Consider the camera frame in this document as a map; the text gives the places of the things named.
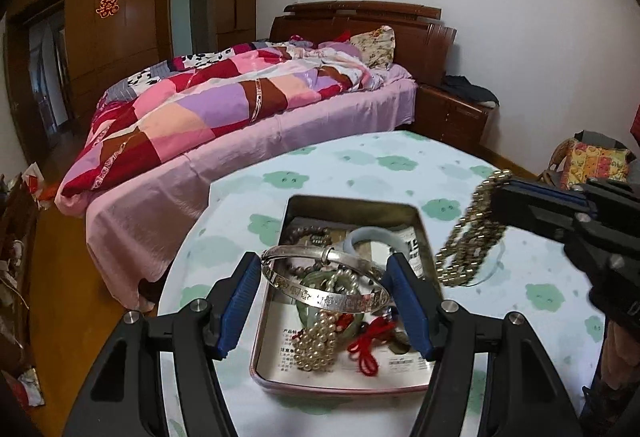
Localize metal tin box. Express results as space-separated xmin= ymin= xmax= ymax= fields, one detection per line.
xmin=249 ymin=194 xmax=443 ymax=397

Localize brown wooden wardrobe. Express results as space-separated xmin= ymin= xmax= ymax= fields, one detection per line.
xmin=7 ymin=0 xmax=261 ymax=138

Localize lilac pillow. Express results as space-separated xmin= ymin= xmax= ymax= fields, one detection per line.
xmin=317 ymin=40 xmax=363 ymax=63

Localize printed paper sheet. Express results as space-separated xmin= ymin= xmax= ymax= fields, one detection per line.
xmin=257 ymin=224 xmax=436 ymax=380

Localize gold bead bracelet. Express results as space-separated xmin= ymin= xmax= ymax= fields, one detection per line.
xmin=434 ymin=170 xmax=513 ymax=289

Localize brown bead bracelet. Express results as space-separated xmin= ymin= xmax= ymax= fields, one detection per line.
xmin=284 ymin=226 xmax=333 ymax=268

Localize engraved silver bangle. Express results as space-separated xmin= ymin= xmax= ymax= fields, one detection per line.
xmin=260 ymin=244 xmax=391 ymax=315

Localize green jade bangle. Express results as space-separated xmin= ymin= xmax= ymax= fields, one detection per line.
xmin=295 ymin=269 xmax=366 ymax=333

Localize thin silver hoop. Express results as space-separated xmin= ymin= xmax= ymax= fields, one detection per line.
xmin=467 ymin=236 xmax=507 ymax=289

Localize red knotted cord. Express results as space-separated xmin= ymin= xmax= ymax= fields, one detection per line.
xmin=346 ymin=314 xmax=401 ymax=375

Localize person's right forearm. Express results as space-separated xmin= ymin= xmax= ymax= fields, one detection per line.
xmin=597 ymin=317 xmax=640 ymax=398

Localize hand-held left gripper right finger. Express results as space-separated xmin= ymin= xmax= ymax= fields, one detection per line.
xmin=386 ymin=251 xmax=586 ymax=437

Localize white red paper bag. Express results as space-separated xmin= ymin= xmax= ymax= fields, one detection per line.
xmin=22 ymin=161 xmax=46 ymax=196

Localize patchwork quilt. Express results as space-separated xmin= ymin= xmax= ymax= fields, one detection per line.
xmin=54 ymin=42 xmax=386 ymax=213

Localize wooden nightstand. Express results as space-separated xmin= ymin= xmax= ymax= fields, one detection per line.
xmin=415 ymin=84 xmax=494 ymax=159

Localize colourful patterned cushion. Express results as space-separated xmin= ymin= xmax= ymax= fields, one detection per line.
xmin=562 ymin=142 xmax=630 ymax=183

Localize pearl bracelet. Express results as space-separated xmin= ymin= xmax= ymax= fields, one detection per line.
xmin=292 ymin=267 xmax=362 ymax=373

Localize white jade bangle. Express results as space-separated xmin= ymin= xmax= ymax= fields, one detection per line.
xmin=342 ymin=226 xmax=408 ymax=268

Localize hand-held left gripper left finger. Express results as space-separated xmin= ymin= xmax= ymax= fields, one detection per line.
xmin=62 ymin=251 xmax=262 ymax=437

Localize dark clothes pile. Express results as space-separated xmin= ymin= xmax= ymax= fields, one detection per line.
xmin=442 ymin=74 xmax=501 ymax=107

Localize black white patterned blanket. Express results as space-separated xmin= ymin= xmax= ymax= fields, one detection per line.
xmin=105 ymin=44 xmax=261 ymax=100

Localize bed with patchwork quilt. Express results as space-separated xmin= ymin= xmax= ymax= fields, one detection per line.
xmin=55 ymin=62 xmax=418 ymax=311

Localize wooden chair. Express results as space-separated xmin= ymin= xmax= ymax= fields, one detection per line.
xmin=539 ymin=130 xmax=633 ymax=191

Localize wooden bed headboard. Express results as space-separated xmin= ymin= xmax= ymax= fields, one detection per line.
xmin=270 ymin=0 xmax=457 ymax=88

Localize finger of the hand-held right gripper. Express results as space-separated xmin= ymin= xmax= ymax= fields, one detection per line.
xmin=500 ymin=176 xmax=640 ymax=210
xmin=491 ymin=190 xmax=601 ymax=244

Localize floral pillow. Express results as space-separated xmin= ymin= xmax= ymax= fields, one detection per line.
xmin=348 ymin=24 xmax=396 ymax=69

